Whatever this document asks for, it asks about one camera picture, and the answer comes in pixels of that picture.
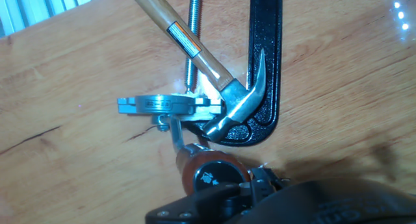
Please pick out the large wooden board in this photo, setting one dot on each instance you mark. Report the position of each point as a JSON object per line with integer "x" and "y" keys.
{"x": 65, "y": 71}

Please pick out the black C-clamp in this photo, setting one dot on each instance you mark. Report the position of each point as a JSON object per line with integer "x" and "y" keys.
{"x": 266, "y": 22}

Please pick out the silver metal lever device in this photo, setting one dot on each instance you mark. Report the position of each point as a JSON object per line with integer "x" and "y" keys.
{"x": 159, "y": 104}

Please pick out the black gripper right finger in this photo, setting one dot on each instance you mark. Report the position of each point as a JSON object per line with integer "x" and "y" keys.
{"x": 268, "y": 181}

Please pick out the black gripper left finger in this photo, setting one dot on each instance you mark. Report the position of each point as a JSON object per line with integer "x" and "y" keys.
{"x": 211, "y": 207}

